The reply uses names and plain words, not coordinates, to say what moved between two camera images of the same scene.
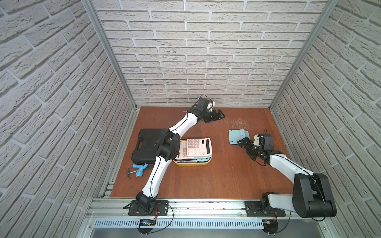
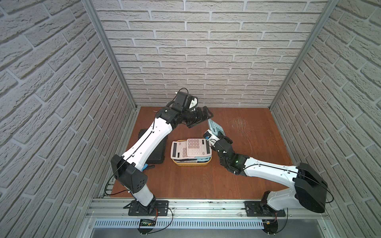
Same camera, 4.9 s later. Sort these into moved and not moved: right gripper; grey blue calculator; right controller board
Moved: right gripper
Not moved: grey blue calculator; right controller board
